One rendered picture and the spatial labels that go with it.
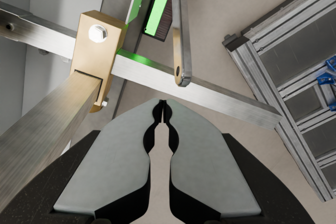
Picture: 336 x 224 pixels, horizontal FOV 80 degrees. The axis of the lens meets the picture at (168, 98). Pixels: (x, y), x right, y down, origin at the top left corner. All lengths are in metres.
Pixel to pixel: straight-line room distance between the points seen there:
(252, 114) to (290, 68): 0.77
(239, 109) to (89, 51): 0.23
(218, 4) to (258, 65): 0.36
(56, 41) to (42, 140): 0.15
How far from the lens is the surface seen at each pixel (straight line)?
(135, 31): 0.40
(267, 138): 1.56
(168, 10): 0.39
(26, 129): 0.19
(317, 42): 1.11
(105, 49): 0.27
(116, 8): 0.40
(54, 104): 0.22
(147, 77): 0.28
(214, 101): 0.31
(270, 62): 1.03
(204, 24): 1.11
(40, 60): 0.57
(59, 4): 0.52
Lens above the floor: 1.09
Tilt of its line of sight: 62 degrees down
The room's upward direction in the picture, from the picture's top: 180 degrees clockwise
